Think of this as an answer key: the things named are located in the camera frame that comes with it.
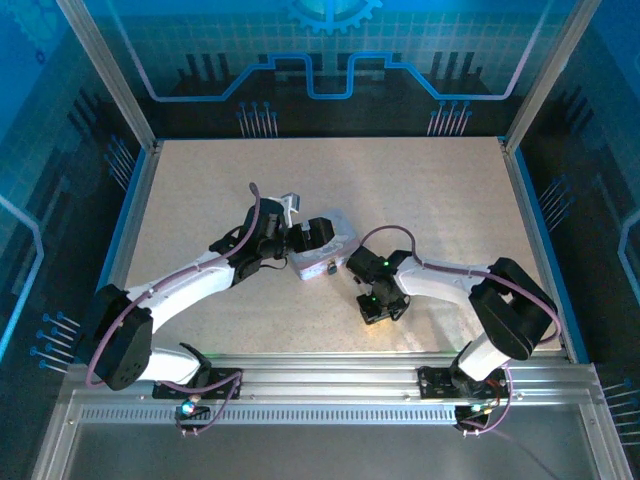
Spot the pastel printed tin box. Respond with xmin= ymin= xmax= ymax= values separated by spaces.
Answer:
xmin=288 ymin=208 xmax=360 ymax=284

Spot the blue left table edge trim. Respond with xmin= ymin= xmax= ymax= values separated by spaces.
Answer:
xmin=97 ymin=147 xmax=149 ymax=294

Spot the right controller board with LED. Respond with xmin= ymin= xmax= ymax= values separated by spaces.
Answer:
xmin=453 ymin=399 xmax=493 ymax=432

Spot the controller board with led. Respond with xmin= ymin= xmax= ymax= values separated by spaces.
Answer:
xmin=174 ymin=394 xmax=212 ymax=437
xmin=453 ymin=399 xmax=493 ymax=432

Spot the left controller board with LED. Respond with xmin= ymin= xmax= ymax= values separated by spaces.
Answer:
xmin=174 ymin=394 xmax=212 ymax=437

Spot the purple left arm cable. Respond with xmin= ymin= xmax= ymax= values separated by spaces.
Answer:
xmin=84 ymin=182 xmax=264 ymax=391

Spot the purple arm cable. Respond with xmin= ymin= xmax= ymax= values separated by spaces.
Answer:
xmin=358 ymin=225 xmax=564 ymax=347
xmin=84 ymin=182 xmax=264 ymax=391

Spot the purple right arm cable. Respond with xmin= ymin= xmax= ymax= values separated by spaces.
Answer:
xmin=358 ymin=225 xmax=564 ymax=347

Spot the aluminium front frame rail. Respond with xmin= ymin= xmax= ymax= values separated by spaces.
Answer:
xmin=29 ymin=351 xmax=636 ymax=480

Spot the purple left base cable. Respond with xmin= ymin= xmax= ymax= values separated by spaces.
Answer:
xmin=158 ymin=370 xmax=245 ymax=437

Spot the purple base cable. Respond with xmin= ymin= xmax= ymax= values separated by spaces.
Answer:
xmin=158 ymin=370 xmax=245 ymax=437
xmin=458 ymin=363 xmax=514 ymax=437

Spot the slotted grey cable duct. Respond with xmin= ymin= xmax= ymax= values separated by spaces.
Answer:
xmin=78 ymin=405 xmax=462 ymax=425

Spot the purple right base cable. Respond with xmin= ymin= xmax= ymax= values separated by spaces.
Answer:
xmin=458 ymin=363 xmax=514 ymax=437

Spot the aluminium left frame post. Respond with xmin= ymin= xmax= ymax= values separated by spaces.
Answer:
xmin=53 ymin=0 xmax=162 ymax=154

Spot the aluminium frame post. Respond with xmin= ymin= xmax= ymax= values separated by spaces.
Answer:
xmin=53 ymin=0 xmax=162 ymax=154
xmin=499 ymin=0 xmax=599 ymax=151

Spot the aluminium right frame post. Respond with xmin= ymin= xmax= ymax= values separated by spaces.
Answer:
xmin=499 ymin=0 xmax=599 ymax=151

